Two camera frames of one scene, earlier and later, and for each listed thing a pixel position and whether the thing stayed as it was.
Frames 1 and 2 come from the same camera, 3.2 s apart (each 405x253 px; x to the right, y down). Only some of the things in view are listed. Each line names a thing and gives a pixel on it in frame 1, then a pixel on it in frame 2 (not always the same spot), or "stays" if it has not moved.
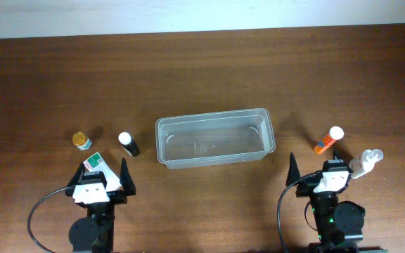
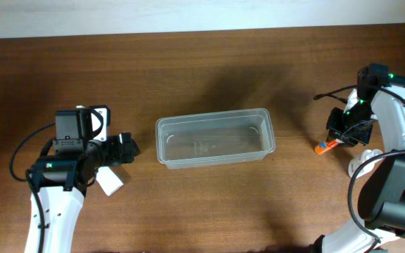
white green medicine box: x=95 y=163 stays
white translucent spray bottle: x=364 y=164 stays
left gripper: x=117 y=196 to x=121 y=149
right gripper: x=304 y=190 to x=349 y=133
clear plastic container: x=214 y=138 stays
